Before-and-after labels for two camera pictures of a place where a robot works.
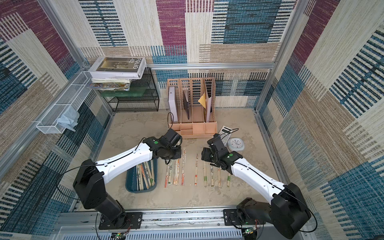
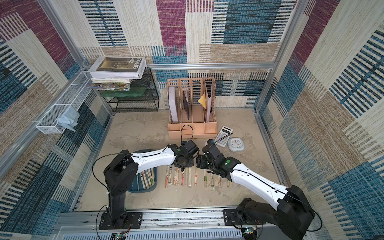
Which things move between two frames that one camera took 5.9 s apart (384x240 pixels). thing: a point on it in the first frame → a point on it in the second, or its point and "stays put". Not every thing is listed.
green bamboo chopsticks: x=169 y=182 stays put
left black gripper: x=178 y=153 → x=191 y=164
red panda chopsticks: x=196 y=171 stays put
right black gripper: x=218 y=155 → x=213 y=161
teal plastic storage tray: x=142 y=178 stays put
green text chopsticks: x=205 y=176 stays put
